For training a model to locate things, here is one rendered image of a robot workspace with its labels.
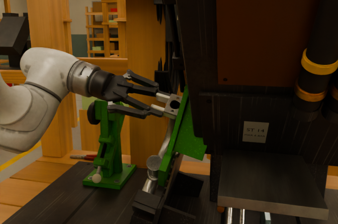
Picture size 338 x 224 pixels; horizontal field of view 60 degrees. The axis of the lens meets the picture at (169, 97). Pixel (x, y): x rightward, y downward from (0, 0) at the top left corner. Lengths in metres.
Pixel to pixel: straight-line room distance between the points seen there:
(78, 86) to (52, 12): 0.48
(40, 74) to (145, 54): 0.37
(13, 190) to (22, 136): 0.37
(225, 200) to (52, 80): 0.52
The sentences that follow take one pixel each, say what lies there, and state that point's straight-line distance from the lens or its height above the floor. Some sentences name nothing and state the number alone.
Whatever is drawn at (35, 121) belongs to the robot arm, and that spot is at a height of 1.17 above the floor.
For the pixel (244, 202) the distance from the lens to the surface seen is 0.49.
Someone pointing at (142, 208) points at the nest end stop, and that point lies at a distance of 0.75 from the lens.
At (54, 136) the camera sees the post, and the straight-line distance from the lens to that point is 1.27.
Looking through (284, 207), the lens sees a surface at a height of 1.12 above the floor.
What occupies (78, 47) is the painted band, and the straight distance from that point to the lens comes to 11.87.
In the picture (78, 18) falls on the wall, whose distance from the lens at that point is 11.83.
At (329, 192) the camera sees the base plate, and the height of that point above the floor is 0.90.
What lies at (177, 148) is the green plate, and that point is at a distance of 0.67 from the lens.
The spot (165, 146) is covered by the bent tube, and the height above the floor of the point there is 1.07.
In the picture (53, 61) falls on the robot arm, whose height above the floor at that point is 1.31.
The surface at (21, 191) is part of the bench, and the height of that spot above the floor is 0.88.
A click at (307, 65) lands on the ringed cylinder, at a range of 0.42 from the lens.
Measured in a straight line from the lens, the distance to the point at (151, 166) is 0.69.
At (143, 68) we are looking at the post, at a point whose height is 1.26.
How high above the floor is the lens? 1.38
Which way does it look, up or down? 13 degrees down
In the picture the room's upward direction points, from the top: straight up
